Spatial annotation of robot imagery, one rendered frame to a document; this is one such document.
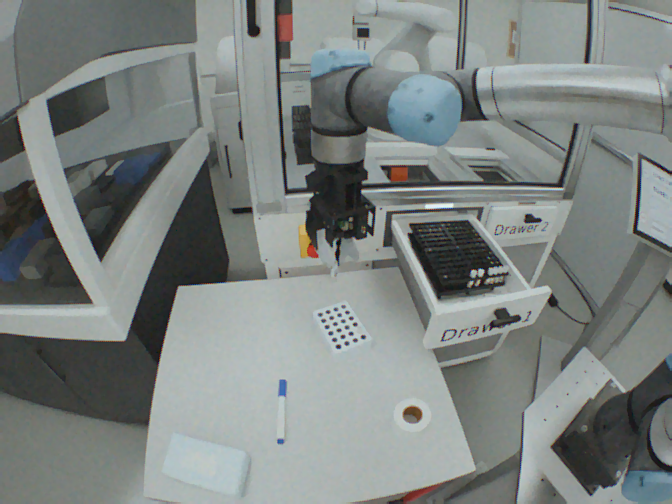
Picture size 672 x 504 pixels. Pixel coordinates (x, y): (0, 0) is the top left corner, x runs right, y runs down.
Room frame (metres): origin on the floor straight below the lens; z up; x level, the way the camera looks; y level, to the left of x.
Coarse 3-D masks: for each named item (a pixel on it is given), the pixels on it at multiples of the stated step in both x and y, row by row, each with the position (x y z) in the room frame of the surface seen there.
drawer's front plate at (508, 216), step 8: (496, 208) 0.72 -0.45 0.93; (504, 208) 0.72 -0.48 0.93; (512, 208) 0.72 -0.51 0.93; (520, 208) 0.73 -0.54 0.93; (528, 208) 0.73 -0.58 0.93; (536, 208) 0.73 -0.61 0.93; (544, 208) 0.74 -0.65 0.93; (552, 208) 0.74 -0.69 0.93; (488, 216) 0.72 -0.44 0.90; (496, 216) 0.71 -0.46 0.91; (504, 216) 0.71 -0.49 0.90; (512, 216) 0.72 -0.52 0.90; (520, 216) 0.72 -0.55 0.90; (536, 216) 0.73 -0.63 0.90; (544, 216) 0.74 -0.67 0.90; (552, 216) 0.75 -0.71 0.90; (488, 224) 0.71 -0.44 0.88; (496, 224) 0.71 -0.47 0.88; (504, 224) 0.72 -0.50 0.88; (512, 224) 0.72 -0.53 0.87; (520, 224) 0.73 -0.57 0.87; (528, 224) 0.73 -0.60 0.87; (536, 224) 0.74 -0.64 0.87; (544, 224) 0.74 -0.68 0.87; (552, 224) 0.75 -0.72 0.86; (488, 232) 0.71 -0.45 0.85; (496, 232) 0.71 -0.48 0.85; (504, 232) 0.72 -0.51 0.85; (512, 232) 0.72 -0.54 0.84; (520, 232) 0.73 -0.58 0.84; (536, 232) 0.74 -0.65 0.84; (544, 232) 0.74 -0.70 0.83
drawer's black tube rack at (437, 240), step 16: (416, 224) 0.67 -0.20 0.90; (432, 224) 0.68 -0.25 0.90; (448, 224) 0.67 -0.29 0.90; (464, 224) 0.67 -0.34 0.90; (416, 240) 0.64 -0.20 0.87; (432, 240) 0.60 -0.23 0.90; (448, 240) 0.61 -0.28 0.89; (464, 240) 0.60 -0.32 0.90; (480, 240) 0.60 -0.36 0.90; (432, 256) 0.54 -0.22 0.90; (448, 256) 0.54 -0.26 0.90; (464, 256) 0.54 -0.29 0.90; (480, 256) 0.54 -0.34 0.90; (496, 256) 0.54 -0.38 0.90; (432, 272) 0.52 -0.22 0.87; (448, 272) 0.48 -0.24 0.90; (464, 272) 0.51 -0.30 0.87; (448, 288) 0.47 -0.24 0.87; (464, 288) 0.46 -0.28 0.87; (480, 288) 0.47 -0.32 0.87
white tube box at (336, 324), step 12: (312, 312) 0.47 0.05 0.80; (324, 312) 0.47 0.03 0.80; (336, 312) 0.47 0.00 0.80; (348, 312) 0.47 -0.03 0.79; (324, 324) 0.43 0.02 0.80; (336, 324) 0.44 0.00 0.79; (348, 324) 0.43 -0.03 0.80; (360, 324) 0.43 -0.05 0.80; (324, 336) 0.41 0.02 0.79; (336, 336) 0.40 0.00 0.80; (348, 336) 0.40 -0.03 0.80; (360, 336) 0.40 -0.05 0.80; (336, 348) 0.38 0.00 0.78; (348, 348) 0.37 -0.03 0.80; (360, 348) 0.38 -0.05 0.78; (336, 360) 0.36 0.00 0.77
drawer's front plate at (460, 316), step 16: (544, 288) 0.40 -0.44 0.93; (464, 304) 0.37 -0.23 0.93; (480, 304) 0.36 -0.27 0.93; (496, 304) 0.36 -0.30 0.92; (512, 304) 0.37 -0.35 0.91; (528, 304) 0.38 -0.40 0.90; (544, 304) 0.39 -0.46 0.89; (432, 320) 0.35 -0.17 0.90; (448, 320) 0.35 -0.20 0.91; (464, 320) 0.36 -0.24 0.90; (480, 320) 0.36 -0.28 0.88; (432, 336) 0.35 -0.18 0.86; (448, 336) 0.35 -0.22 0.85; (464, 336) 0.36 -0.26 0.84; (480, 336) 0.36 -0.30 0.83
